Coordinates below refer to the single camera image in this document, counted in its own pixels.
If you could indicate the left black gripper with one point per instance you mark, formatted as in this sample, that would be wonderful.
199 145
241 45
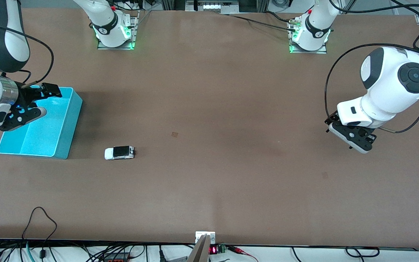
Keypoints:
331 118

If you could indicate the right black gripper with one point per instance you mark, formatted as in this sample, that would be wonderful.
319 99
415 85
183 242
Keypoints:
26 95

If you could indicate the white jeep toy black roof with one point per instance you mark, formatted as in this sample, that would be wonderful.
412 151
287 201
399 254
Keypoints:
118 153

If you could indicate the cyan plastic bin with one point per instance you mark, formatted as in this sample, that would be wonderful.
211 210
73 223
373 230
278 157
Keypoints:
49 134

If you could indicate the metal equipment rack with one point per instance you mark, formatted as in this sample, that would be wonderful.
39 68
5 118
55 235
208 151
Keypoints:
213 6

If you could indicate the red digit display module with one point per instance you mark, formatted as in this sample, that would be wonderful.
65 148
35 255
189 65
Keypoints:
215 249

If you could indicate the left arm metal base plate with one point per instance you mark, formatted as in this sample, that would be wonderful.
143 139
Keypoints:
322 51

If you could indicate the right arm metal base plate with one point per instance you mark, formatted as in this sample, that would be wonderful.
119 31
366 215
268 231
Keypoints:
135 40

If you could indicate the grey camera mount bar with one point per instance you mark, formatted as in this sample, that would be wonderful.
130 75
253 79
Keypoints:
200 251

